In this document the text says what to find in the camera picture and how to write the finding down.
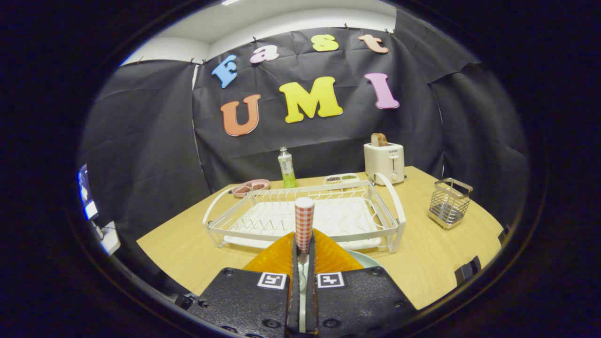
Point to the brown toast slice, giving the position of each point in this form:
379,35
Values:
379,140

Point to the clear bottle with green liquid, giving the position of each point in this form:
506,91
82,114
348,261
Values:
287,169

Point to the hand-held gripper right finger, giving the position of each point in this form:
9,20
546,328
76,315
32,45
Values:
312,305

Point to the bright screen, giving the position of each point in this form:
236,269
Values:
87,192

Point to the light green plate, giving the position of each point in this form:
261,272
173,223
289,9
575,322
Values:
368,261

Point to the pink dish with beans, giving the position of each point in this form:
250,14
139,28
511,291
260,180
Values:
251,188

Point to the white divided tray with beans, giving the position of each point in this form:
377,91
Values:
342,179

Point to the black table clamp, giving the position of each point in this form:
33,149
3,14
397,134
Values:
467,271

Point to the white box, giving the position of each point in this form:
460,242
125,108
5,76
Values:
110,239

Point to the white toaster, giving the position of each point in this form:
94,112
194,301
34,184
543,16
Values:
385,162

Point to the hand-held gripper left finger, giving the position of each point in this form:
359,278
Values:
294,305

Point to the black backdrop cloth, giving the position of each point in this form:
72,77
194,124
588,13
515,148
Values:
150,141

